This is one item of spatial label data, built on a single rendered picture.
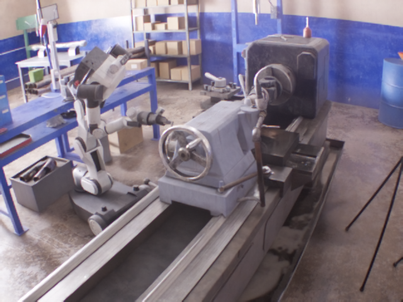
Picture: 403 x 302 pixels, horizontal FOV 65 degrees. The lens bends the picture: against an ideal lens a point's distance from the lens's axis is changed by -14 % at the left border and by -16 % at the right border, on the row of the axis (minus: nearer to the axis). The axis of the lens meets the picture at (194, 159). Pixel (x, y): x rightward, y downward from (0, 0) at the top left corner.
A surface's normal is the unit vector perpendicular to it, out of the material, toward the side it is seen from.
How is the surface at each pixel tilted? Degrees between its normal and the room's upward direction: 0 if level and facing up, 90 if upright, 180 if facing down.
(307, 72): 90
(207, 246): 0
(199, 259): 0
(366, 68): 90
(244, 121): 79
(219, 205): 90
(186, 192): 90
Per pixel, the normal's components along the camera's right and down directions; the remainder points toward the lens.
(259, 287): -0.05, -0.90
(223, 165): 0.77, -0.20
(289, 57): -0.49, 0.41
